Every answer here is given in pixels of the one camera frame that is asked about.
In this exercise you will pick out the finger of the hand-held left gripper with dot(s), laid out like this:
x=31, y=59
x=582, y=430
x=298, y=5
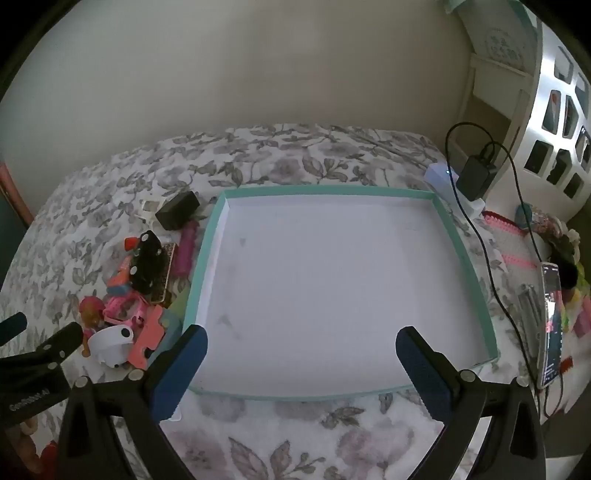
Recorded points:
x=11, y=325
x=62, y=344

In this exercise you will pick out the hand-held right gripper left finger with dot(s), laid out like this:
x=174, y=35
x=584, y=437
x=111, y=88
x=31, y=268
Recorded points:
x=182, y=369

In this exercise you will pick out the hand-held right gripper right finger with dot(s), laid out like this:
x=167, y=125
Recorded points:
x=422, y=378

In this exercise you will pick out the light blue eraser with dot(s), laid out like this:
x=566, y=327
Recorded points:
x=173, y=325

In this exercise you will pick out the pink face-print block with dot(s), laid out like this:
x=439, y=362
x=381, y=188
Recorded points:
x=150, y=337

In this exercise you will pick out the key-pattern metal lighter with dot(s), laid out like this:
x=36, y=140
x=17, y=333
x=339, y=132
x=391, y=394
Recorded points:
x=169, y=264

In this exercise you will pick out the black toy car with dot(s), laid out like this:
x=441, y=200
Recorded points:
x=147, y=263

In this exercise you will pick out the teal shallow cardboard box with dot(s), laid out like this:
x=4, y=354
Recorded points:
x=323, y=286

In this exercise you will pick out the black charger cube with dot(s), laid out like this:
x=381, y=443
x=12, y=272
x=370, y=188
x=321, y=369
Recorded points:
x=178, y=210

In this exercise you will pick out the pink doll toy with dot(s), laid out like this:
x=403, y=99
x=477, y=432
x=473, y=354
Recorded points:
x=90, y=309

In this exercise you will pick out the pink toy watch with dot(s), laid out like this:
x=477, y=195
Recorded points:
x=115, y=303

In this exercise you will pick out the teal door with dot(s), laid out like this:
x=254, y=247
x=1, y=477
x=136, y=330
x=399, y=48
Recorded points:
x=7, y=226

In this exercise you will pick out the pink tube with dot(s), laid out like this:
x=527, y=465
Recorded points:
x=187, y=251

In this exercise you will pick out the pink door trim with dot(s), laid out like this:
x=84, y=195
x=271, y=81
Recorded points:
x=16, y=194

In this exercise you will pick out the smartphone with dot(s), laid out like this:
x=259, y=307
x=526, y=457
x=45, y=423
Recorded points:
x=551, y=323

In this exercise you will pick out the pink and white crochet mat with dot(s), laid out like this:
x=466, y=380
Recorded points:
x=512, y=244

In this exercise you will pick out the pastel knitted cloth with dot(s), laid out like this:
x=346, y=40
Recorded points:
x=577, y=314

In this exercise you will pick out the dark plush toy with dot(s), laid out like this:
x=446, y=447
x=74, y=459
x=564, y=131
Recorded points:
x=565, y=272

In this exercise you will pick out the white power strip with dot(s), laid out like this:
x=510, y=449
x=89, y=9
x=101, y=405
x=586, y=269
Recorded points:
x=438, y=177

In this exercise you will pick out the black power adapter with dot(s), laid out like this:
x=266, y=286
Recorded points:
x=475, y=177

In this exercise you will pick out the floral bedspread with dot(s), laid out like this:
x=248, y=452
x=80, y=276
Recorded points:
x=300, y=152

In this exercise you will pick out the white plastic laundry basket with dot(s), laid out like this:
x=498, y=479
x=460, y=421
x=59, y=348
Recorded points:
x=531, y=129

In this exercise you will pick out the teal printed board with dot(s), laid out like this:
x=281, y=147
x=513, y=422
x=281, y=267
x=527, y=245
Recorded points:
x=489, y=27

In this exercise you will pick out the white wooden frame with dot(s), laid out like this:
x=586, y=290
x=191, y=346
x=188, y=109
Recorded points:
x=489, y=92

